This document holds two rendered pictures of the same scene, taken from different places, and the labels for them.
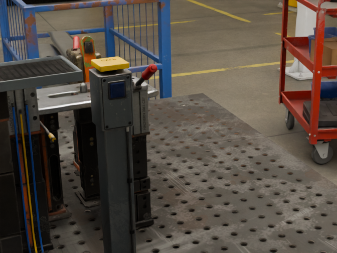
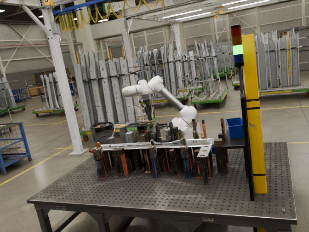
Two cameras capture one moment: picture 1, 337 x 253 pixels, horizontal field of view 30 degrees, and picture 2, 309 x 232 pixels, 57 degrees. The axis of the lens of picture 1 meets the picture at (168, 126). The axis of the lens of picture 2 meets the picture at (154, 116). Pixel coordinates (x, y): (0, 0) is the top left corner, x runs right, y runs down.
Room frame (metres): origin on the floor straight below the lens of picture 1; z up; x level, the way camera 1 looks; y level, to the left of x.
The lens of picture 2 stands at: (3.44, 2.87, 1.97)
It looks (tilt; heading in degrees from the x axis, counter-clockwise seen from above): 12 degrees down; 224
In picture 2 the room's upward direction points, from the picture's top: 9 degrees counter-clockwise
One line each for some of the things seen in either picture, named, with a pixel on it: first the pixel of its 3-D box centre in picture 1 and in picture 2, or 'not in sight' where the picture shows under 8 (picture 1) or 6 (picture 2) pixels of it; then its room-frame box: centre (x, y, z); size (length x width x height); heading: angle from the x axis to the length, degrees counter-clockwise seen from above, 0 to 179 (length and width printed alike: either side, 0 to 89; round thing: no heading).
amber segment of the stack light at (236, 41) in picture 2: not in sight; (237, 41); (1.47, 1.89, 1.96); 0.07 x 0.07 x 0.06
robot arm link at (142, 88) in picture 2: not in sight; (142, 87); (1.28, 0.67, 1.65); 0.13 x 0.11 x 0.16; 134
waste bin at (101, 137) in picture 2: not in sight; (105, 140); (0.02, -2.00, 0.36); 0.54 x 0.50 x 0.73; 20
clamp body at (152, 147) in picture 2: not in sight; (154, 161); (1.44, 0.82, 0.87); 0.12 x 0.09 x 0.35; 24
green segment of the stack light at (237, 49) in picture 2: not in sight; (237, 49); (1.47, 1.89, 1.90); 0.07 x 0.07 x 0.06
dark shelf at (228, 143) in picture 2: not in sight; (236, 132); (0.76, 1.44, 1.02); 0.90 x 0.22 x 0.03; 24
